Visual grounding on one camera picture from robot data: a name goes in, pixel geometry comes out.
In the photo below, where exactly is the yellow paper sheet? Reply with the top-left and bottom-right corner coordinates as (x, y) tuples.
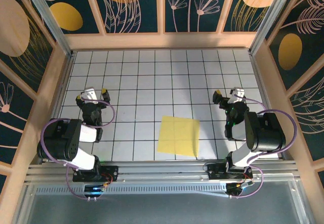
(156, 115), (201, 158)

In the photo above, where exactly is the white grid mat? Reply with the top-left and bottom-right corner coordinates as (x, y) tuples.
(48, 49), (282, 162)

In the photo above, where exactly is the frosted acrylic panel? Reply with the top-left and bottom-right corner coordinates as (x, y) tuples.
(15, 181), (313, 224)

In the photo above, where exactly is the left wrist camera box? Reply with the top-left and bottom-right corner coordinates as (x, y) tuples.
(80, 88), (98, 101)

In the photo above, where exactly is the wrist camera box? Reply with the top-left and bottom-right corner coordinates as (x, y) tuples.
(80, 88), (98, 101)
(230, 86), (246, 100)

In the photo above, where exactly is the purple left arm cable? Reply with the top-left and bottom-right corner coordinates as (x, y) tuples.
(40, 99), (116, 201)

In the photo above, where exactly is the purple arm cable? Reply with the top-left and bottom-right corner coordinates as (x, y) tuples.
(226, 94), (297, 200)
(40, 99), (116, 201)

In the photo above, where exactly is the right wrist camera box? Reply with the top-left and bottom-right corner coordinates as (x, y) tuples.
(230, 86), (246, 100)

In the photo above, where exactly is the aluminium side rail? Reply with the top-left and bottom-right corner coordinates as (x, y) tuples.
(37, 53), (75, 164)
(250, 53), (289, 161)

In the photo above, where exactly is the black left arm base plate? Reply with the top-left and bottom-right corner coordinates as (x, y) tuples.
(72, 165), (119, 183)

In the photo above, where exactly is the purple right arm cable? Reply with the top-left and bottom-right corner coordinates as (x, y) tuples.
(226, 94), (297, 200)

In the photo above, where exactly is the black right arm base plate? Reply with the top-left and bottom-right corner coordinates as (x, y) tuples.
(207, 163), (254, 180)

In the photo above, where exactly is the small circuit board with wires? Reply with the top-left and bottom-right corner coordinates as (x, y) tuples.
(84, 183), (106, 193)
(226, 181), (255, 192)

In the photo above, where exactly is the aluminium corner post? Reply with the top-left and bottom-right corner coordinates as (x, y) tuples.
(249, 0), (297, 55)
(21, 0), (74, 58)

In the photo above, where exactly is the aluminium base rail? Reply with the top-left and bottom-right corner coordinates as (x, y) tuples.
(25, 160), (299, 183)

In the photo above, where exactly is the perforated grey cable duct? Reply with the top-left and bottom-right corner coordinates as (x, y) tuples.
(35, 185), (228, 196)

